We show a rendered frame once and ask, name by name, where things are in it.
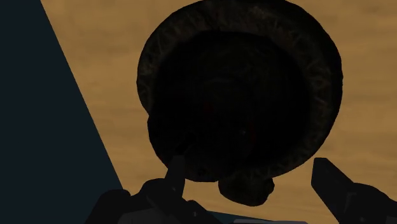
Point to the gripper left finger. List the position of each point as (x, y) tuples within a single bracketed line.
[(173, 189)]

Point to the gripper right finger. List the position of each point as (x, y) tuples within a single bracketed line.
[(347, 192)]

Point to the dark round bowl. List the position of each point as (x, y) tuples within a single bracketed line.
[(242, 86)]

